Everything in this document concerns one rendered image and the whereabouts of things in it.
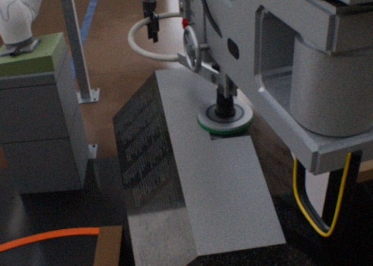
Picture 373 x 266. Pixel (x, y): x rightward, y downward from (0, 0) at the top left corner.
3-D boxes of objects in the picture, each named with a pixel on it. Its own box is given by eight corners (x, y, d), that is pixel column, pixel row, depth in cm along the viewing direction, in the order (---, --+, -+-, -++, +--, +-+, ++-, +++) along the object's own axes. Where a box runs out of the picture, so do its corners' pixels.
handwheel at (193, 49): (226, 75, 140) (225, 31, 131) (196, 81, 138) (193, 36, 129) (210, 56, 152) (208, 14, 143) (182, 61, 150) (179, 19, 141)
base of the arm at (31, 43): (-4, 60, 222) (-7, 50, 219) (10, 44, 241) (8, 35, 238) (29, 55, 221) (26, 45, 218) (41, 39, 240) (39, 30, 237)
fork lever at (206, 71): (279, 87, 143) (278, 72, 141) (223, 99, 139) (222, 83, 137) (210, 56, 206) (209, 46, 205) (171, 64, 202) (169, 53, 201)
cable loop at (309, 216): (342, 252, 109) (365, 153, 91) (330, 256, 108) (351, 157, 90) (298, 194, 127) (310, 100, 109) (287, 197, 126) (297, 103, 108)
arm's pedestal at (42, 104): (9, 202, 261) (-35, 86, 215) (26, 151, 302) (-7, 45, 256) (90, 195, 262) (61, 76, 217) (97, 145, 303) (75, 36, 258)
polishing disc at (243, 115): (256, 103, 179) (256, 100, 178) (248, 133, 162) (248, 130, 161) (204, 98, 184) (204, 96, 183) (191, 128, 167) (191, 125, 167)
